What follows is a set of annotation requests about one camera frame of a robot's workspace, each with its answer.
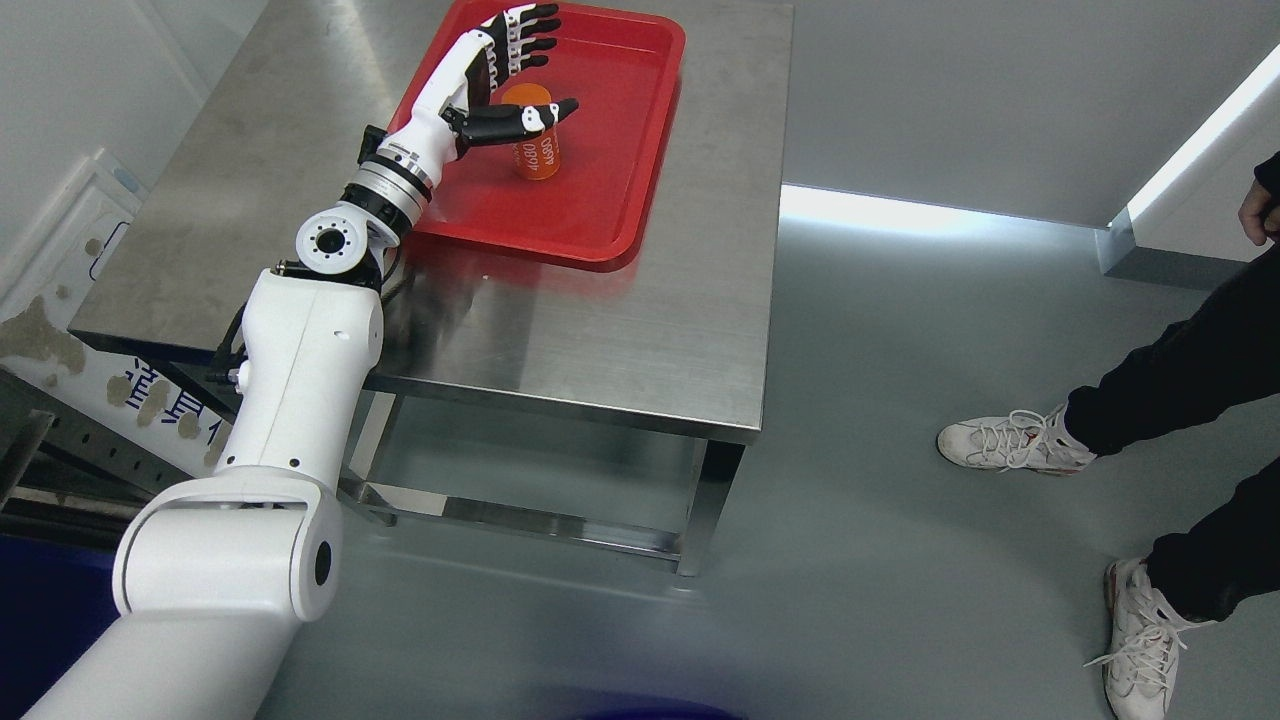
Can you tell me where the person's hand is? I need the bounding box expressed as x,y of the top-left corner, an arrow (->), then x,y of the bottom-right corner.
1236,179 -> 1279,247

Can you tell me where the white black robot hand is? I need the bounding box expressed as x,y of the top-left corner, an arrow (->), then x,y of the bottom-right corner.
361,3 -> 579,193

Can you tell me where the orange cylindrical capacitor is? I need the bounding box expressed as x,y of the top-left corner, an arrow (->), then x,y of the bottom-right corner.
500,83 -> 562,181

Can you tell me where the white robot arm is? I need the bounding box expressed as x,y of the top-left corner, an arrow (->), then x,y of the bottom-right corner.
27,141 -> 454,719

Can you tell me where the black trouser leg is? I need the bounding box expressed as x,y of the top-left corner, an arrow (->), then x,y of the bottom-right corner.
1062,150 -> 1280,457
1146,460 -> 1279,623

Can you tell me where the red plastic tray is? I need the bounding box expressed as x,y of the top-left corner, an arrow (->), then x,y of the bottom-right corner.
407,3 -> 686,272

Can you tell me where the white sneaker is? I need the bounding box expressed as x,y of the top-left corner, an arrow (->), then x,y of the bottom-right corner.
936,404 -> 1097,477
1087,559 -> 1215,719

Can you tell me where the stainless steel table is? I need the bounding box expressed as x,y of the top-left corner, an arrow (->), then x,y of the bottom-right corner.
70,1 -> 794,577

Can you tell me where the white sign with characters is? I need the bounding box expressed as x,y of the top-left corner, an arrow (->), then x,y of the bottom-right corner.
0,149 -> 236,479

